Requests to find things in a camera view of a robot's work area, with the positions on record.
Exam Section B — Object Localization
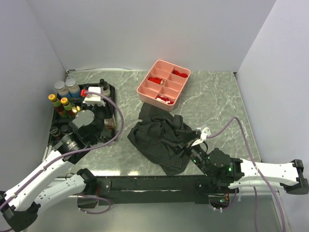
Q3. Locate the black divided organizer tray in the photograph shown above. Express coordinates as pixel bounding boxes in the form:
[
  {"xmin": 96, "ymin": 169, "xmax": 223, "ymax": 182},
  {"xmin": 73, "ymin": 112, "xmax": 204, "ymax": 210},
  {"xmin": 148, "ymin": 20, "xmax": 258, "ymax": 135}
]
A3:
[{"xmin": 48, "ymin": 98, "xmax": 116, "ymax": 149}]

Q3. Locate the tall gold spout sauce bottle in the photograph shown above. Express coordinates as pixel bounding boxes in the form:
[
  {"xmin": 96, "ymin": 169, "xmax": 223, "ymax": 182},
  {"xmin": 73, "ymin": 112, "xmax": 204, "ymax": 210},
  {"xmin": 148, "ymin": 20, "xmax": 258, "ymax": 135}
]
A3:
[{"xmin": 104, "ymin": 117, "xmax": 116, "ymax": 130}]

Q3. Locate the black cap white powder bottle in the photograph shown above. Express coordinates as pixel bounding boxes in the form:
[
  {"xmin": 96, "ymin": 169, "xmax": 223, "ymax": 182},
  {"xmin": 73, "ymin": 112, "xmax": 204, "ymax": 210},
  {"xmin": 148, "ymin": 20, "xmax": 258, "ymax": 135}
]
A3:
[{"xmin": 98, "ymin": 79, "xmax": 111, "ymax": 97}]

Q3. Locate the dark striped cloth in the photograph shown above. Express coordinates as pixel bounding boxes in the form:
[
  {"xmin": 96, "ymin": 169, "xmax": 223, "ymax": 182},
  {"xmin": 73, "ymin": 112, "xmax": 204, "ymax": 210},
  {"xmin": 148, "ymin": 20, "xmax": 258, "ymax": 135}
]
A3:
[{"xmin": 127, "ymin": 103, "xmax": 192, "ymax": 176}]

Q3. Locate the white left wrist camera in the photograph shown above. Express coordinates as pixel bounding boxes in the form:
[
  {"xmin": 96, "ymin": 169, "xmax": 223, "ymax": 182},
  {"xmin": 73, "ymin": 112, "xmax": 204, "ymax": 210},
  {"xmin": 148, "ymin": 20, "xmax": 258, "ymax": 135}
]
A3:
[{"xmin": 81, "ymin": 87, "xmax": 106, "ymax": 107}]

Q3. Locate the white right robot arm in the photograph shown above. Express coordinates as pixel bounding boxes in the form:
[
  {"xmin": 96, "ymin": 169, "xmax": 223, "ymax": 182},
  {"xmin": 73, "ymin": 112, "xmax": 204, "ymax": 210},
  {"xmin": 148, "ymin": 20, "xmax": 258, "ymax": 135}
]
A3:
[{"xmin": 161, "ymin": 127, "xmax": 309, "ymax": 195}]

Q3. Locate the aluminium frame rail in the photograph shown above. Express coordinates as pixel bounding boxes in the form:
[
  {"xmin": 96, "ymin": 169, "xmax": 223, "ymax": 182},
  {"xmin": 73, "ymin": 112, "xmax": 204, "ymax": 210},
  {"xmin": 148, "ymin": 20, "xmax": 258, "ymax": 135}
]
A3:
[{"xmin": 41, "ymin": 145, "xmax": 290, "ymax": 232}]

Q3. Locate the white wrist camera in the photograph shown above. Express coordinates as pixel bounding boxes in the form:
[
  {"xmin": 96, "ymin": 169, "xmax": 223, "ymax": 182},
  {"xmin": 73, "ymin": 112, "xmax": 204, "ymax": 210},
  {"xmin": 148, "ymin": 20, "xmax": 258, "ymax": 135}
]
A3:
[
  {"xmin": 81, "ymin": 87, "xmax": 106, "ymax": 107},
  {"xmin": 192, "ymin": 125, "xmax": 211, "ymax": 146}
]

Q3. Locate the dark spice jar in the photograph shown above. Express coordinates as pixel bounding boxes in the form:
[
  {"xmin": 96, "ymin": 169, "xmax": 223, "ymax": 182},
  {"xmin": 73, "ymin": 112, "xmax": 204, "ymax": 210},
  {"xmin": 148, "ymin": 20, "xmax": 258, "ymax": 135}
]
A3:
[{"xmin": 49, "ymin": 126, "xmax": 61, "ymax": 138}]

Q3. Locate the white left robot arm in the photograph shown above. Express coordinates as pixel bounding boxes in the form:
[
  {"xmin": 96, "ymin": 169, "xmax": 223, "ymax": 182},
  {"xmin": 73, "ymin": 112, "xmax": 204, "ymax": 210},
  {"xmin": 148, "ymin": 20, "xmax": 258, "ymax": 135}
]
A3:
[{"xmin": 0, "ymin": 110, "xmax": 104, "ymax": 232}]

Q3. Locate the red label sauce bottle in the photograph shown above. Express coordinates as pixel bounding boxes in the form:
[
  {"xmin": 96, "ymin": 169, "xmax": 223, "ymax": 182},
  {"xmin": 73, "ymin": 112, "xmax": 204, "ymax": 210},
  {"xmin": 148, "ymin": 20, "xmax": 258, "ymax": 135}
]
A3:
[{"xmin": 60, "ymin": 97, "xmax": 76, "ymax": 118}]

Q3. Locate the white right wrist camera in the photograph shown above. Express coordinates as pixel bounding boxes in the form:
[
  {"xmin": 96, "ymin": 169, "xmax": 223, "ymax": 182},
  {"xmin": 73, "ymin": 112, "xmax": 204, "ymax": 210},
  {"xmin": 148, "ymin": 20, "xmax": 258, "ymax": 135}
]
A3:
[{"xmin": 192, "ymin": 125, "xmax": 211, "ymax": 146}]

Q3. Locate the pink divided storage box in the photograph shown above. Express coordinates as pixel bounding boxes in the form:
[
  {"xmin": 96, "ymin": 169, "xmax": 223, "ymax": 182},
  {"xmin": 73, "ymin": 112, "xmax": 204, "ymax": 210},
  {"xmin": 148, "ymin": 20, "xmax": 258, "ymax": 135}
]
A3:
[{"xmin": 137, "ymin": 60, "xmax": 191, "ymax": 112}]

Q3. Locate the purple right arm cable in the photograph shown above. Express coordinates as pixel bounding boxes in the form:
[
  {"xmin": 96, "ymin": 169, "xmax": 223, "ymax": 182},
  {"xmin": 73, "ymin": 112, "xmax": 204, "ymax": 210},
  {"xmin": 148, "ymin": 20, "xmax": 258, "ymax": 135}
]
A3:
[{"xmin": 206, "ymin": 116, "xmax": 287, "ymax": 232}]

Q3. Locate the small black cap spice jar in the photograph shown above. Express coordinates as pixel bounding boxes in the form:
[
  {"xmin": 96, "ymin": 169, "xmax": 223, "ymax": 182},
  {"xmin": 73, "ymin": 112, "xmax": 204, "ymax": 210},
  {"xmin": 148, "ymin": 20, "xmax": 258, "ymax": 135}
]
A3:
[{"xmin": 60, "ymin": 125, "xmax": 71, "ymax": 135}]

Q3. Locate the red item middle compartment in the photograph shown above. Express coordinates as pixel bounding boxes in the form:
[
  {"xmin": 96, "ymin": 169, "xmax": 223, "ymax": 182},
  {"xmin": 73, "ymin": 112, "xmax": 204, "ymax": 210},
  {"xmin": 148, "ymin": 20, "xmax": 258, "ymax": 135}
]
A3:
[{"xmin": 148, "ymin": 77, "xmax": 164, "ymax": 85}]

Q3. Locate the tall gold spout oil bottle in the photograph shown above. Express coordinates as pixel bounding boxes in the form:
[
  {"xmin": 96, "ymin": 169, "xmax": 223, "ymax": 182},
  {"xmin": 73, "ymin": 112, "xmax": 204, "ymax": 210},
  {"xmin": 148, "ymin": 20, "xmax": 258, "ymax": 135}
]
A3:
[{"xmin": 71, "ymin": 105, "xmax": 81, "ymax": 115}]

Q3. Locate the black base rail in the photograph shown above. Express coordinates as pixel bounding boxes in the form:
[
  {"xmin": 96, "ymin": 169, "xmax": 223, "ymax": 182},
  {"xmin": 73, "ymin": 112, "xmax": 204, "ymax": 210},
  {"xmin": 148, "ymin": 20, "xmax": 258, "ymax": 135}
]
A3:
[{"xmin": 91, "ymin": 175, "xmax": 239, "ymax": 206}]

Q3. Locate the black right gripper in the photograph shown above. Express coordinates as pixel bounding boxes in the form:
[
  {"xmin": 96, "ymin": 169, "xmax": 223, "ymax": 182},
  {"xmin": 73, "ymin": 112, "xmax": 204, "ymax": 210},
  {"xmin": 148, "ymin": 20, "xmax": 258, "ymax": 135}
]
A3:
[{"xmin": 160, "ymin": 129, "xmax": 211, "ymax": 175}]

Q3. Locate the red white item front compartment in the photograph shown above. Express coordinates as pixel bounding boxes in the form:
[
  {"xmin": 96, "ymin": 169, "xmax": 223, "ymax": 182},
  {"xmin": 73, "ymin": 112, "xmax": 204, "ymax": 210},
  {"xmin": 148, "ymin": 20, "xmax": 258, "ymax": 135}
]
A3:
[{"xmin": 156, "ymin": 96, "xmax": 174, "ymax": 105}]

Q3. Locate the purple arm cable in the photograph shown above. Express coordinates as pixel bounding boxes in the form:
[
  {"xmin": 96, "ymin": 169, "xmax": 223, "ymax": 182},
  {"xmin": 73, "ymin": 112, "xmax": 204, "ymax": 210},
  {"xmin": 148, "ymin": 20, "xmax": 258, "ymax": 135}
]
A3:
[
  {"xmin": 0, "ymin": 91, "xmax": 125, "ymax": 232},
  {"xmin": 206, "ymin": 116, "xmax": 287, "ymax": 232}
]

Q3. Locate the red item back compartment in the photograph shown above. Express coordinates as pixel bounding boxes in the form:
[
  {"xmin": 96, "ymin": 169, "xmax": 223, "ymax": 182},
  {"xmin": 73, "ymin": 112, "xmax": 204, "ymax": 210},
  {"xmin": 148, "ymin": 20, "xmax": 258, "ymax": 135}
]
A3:
[{"xmin": 172, "ymin": 70, "xmax": 188, "ymax": 78}]

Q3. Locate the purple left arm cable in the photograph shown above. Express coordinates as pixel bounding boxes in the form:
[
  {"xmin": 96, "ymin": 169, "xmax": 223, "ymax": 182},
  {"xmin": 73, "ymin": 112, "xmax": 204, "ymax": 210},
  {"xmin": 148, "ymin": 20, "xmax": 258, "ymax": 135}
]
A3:
[{"xmin": 0, "ymin": 91, "xmax": 125, "ymax": 232}]

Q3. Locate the red yellow cap sauce bottle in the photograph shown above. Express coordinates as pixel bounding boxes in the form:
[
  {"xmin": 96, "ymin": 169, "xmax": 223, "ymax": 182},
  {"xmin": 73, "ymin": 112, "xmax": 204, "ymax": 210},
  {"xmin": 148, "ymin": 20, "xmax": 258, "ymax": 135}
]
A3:
[{"xmin": 48, "ymin": 94, "xmax": 69, "ymax": 118}]

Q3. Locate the blue label spice jar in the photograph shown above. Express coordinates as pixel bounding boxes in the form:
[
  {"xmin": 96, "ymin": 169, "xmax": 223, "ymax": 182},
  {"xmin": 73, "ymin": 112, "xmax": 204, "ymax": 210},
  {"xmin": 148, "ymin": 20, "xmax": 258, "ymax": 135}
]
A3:
[
  {"xmin": 65, "ymin": 78, "xmax": 81, "ymax": 100},
  {"xmin": 54, "ymin": 81, "xmax": 73, "ymax": 100}
]

